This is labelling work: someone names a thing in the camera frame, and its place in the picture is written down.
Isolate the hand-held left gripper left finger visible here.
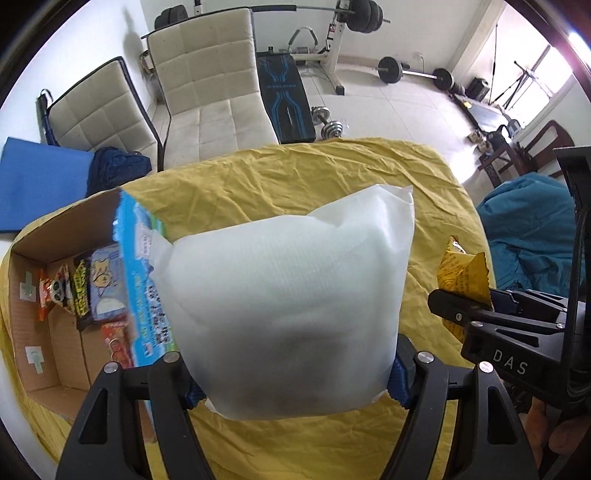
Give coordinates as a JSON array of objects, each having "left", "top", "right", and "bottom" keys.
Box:
[{"left": 55, "top": 353, "right": 218, "bottom": 480}]

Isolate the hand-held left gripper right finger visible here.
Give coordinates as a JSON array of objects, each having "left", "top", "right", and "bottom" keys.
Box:
[{"left": 379, "top": 335, "right": 540, "bottom": 480}]

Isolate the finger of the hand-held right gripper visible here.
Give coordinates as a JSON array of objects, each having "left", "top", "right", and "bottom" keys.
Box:
[
  {"left": 489, "top": 287, "right": 570, "bottom": 320},
  {"left": 427, "top": 290, "right": 570, "bottom": 339}
]

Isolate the yellow snack packet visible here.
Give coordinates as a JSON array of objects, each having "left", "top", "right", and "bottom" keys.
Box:
[{"left": 436, "top": 236, "right": 493, "bottom": 343}]

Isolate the red snack packet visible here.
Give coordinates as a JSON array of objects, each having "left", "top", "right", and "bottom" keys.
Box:
[{"left": 99, "top": 320, "right": 140, "bottom": 370}]

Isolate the white soft pouch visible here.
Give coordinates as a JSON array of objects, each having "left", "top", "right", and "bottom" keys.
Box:
[{"left": 150, "top": 184, "right": 415, "bottom": 422}]

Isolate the light blue tissue pack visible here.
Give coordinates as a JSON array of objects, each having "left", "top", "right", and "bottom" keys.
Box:
[{"left": 88, "top": 242, "right": 128, "bottom": 322}]

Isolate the cardboard box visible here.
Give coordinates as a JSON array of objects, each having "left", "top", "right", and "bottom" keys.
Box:
[{"left": 8, "top": 187, "right": 186, "bottom": 444}]

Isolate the black snack packet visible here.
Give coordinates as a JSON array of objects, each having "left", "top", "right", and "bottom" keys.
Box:
[{"left": 69, "top": 258, "right": 100, "bottom": 331}]

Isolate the orange snack packet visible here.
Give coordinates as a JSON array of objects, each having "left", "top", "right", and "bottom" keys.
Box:
[{"left": 37, "top": 263, "right": 75, "bottom": 322}]

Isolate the person's right hand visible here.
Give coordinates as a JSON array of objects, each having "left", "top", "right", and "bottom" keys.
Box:
[{"left": 524, "top": 397, "right": 591, "bottom": 480}]

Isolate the teal jacket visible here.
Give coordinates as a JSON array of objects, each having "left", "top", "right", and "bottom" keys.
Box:
[{"left": 475, "top": 171, "right": 583, "bottom": 292}]

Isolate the dark wooden chair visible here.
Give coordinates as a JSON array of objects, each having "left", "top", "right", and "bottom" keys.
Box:
[{"left": 478, "top": 120, "right": 576, "bottom": 185}]

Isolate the pair of shoes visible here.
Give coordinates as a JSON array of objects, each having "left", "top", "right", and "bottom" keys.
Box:
[{"left": 467, "top": 131, "right": 493, "bottom": 154}]

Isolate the black speaker box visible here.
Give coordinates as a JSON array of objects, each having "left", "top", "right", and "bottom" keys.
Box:
[{"left": 466, "top": 78, "right": 490, "bottom": 102}]

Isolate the black tripod stand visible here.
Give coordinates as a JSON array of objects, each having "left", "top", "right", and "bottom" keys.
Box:
[{"left": 492, "top": 59, "right": 555, "bottom": 112}]

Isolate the yellow tablecloth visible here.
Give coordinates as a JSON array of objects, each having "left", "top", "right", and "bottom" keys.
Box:
[{"left": 0, "top": 136, "right": 498, "bottom": 480}]

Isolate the dark blue bag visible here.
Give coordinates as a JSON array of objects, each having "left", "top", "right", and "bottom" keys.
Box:
[{"left": 85, "top": 147, "right": 153, "bottom": 199}]

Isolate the chrome dumbbell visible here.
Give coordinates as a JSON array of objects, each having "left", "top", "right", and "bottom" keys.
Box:
[{"left": 310, "top": 106, "right": 345, "bottom": 139}]

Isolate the blue folded mat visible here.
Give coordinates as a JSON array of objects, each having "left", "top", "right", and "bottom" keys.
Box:
[{"left": 0, "top": 137, "right": 100, "bottom": 234}]

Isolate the short barbell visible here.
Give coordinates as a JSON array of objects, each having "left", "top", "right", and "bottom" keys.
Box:
[{"left": 378, "top": 56, "right": 456, "bottom": 91}]

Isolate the black weight bench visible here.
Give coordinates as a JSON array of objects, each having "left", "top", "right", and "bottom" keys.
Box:
[{"left": 256, "top": 48, "right": 317, "bottom": 144}]

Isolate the cream padded chair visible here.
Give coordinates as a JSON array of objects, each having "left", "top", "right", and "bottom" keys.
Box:
[
  {"left": 141, "top": 7, "right": 280, "bottom": 169},
  {"left": 46, "top": 56, "right": 165, "bottom": 172}
]

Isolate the long barbell with black plates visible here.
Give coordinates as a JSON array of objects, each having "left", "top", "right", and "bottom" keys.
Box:
[{"left": 154, "top": 0, "right": 391, "bottom": 37}]

